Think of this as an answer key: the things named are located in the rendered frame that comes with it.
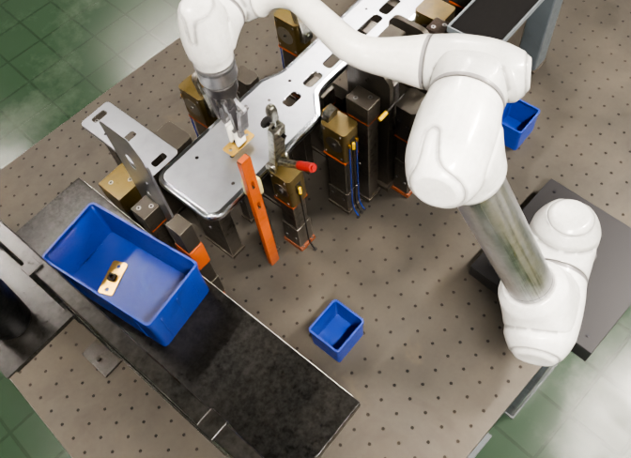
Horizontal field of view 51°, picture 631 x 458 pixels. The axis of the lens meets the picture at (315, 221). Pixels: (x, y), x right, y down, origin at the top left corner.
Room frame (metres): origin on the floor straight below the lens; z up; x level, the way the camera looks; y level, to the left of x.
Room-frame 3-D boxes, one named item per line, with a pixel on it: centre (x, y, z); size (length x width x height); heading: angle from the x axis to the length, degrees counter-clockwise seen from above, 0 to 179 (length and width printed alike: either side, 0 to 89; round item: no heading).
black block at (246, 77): (1.32, 0.14, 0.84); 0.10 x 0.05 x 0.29; 42
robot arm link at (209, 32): (1.06, 0.15, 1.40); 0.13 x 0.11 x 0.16; 151
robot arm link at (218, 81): (1.05, 0.16, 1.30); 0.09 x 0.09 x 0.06
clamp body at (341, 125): (1.01, -0.11, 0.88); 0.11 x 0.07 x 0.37; 42
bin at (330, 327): (0.61, -0.01, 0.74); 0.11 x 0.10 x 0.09; 132
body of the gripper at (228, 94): (1.05, 0.16, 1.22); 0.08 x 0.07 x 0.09; 42
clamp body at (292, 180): (0.91, 0.04, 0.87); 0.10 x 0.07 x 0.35; 42
